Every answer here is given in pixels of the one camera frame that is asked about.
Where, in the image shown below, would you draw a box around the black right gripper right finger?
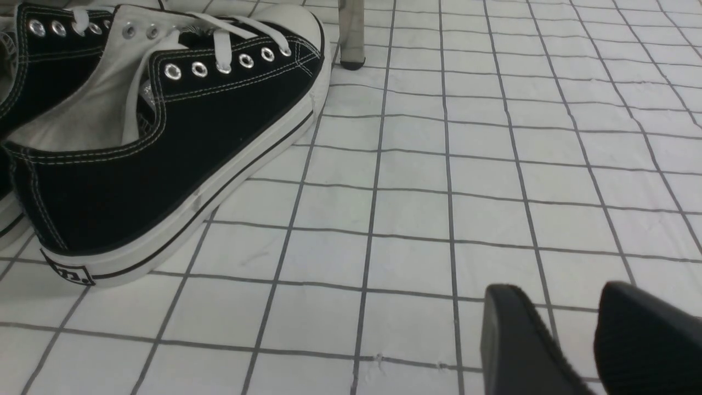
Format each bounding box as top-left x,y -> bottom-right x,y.
594,281 -> 701,394

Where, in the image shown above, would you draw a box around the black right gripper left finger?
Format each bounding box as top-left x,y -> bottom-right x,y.
480,284 -> 593,394

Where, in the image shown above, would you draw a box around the metal rack leg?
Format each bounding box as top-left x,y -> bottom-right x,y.
338,0 -> 366,71

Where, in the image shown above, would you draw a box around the white grid tablecloth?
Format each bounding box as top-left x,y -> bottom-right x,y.
1,1 -> 701,394

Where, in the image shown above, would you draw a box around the black white canvas sneaker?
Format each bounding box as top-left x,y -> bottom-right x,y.
38,3 -> 333,286

